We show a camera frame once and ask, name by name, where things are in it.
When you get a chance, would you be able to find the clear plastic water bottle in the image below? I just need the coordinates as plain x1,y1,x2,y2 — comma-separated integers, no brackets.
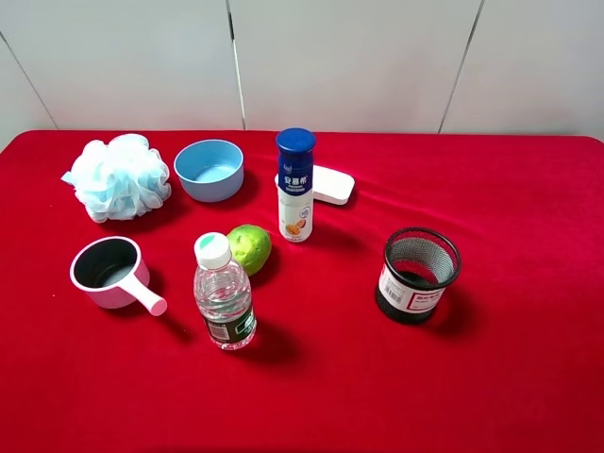
193,232,257,350

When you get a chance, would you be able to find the black mesh pen holder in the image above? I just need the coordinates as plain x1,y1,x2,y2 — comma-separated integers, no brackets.
376,226,461,325

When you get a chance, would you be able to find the white rectangular case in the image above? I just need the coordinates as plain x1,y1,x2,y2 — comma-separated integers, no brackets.
275,165,355,208

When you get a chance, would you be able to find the pink saucepan with handle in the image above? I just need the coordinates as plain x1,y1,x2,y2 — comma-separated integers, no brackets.
70,236,167,316

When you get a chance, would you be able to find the blue round bowl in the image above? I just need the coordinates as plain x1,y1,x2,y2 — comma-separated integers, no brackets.
174,140,244,203

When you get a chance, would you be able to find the green lime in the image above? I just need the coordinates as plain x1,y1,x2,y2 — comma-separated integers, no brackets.
226,224,272,277

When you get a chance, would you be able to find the blue white bath loofah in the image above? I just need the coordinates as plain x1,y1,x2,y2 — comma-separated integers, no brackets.
61,133,172,224

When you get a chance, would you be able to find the red tablecloth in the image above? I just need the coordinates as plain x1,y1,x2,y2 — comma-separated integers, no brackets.
1,131,603,452

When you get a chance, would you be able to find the blue capped yogurt bottle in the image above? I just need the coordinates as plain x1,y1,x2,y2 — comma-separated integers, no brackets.
276,127,316,243

